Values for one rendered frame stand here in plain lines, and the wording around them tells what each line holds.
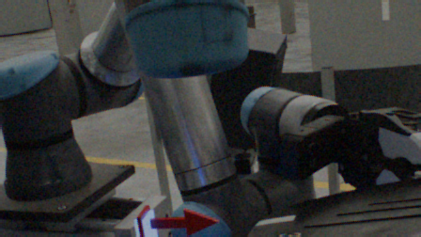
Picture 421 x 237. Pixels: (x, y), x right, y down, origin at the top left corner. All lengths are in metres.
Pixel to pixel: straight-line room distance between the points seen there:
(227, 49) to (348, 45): 6.63
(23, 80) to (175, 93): 0.39
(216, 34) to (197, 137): 0.33
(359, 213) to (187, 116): 0.28
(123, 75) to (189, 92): 0.37
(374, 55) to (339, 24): 0.56
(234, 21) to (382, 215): 0.19
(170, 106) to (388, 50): 6.21
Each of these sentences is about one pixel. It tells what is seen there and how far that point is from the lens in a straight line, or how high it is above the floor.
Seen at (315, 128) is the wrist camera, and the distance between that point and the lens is 0.57.
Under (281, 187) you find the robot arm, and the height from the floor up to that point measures 1.10.
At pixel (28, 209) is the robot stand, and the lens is 0.99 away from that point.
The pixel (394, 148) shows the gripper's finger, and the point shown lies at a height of 1.20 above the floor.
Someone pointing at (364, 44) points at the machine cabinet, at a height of 0.37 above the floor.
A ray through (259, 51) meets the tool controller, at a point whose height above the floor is 1.23.
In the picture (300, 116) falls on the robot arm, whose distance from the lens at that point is 0.66.
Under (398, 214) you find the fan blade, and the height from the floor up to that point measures 1.19.
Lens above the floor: 1.37
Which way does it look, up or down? 18 degrees down
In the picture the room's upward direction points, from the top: 6 degrees counter-clockwise
